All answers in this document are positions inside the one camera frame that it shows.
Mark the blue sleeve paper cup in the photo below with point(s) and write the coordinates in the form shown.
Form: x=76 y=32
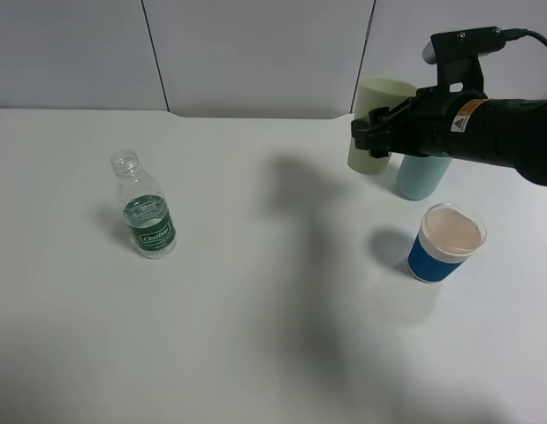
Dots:
x=447 y=237

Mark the dark right wrist camera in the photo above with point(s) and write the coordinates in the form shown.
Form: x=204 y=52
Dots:
x=456 y=55

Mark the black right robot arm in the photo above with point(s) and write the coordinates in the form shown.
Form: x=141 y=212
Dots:
x=463 y=125

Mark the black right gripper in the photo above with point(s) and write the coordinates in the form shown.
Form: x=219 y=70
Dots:
x=415 y=126

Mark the clear green-label water bottle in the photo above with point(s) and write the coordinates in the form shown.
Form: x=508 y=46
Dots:
x=143 y=206

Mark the pale yellow plastic cup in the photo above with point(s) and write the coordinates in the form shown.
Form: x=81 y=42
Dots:
x=373 y=93

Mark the teal plastic cup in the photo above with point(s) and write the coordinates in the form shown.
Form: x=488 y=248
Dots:
x=419 y=177

